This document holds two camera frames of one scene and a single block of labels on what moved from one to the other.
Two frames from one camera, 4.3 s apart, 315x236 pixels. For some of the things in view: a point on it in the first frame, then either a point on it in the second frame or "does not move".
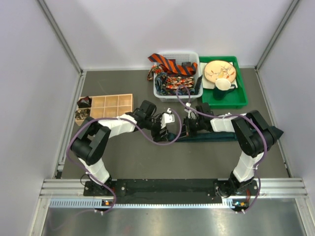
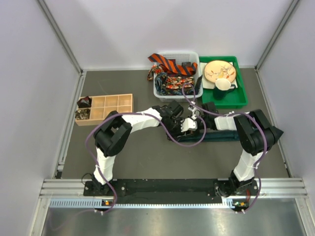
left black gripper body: (154, 126) -> (176, 124)
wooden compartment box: (110, 106) does not move
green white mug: (222, 86) does not move
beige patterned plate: (216, 70) does not move
